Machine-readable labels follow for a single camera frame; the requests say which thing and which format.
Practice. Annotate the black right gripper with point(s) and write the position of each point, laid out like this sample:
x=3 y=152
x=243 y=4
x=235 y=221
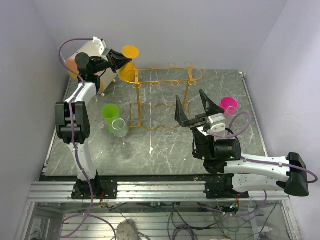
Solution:
x=210 y=108

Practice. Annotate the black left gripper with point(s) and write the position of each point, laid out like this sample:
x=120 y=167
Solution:
x=115 y=63

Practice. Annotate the yellow plastic wine glass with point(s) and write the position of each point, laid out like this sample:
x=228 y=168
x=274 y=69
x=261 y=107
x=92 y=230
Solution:
x=127 y=72

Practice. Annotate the clear tall wine glass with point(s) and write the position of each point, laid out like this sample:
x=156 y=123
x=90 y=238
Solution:
x=231 y=112

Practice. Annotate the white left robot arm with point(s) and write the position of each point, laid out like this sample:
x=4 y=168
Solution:
x=71 y=116

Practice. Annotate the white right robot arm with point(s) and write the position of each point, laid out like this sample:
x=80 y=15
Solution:
x=220 y=151

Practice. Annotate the pink plastic wine glass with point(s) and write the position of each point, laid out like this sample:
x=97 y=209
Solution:
x=228 y=101

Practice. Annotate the clear small wine glass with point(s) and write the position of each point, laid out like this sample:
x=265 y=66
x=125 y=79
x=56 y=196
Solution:
x=94 y=100

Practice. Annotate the green plastic wine glass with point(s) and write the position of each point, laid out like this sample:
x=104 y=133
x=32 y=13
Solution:
x=110 y=112

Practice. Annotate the clear wide wine glass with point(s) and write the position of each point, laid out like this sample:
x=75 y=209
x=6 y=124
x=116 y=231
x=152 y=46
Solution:
x=120 y=128

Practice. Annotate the white round drawer box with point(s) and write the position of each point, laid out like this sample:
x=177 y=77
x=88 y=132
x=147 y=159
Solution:
x=79 y=68

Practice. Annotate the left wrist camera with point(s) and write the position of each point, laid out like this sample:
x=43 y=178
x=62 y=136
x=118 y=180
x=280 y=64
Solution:
x=100 y=45

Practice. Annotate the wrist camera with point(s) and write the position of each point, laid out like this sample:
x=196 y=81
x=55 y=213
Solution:
x=216 y=123
x=100 y=45

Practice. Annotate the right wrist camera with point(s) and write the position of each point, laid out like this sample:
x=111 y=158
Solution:
x=216 y=123

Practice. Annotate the gold wire glass rack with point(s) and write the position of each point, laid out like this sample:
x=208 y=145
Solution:
x=155 y=88

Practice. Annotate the aluminium mounting rail frame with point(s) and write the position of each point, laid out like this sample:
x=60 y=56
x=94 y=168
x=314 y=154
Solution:
x=179 y=188

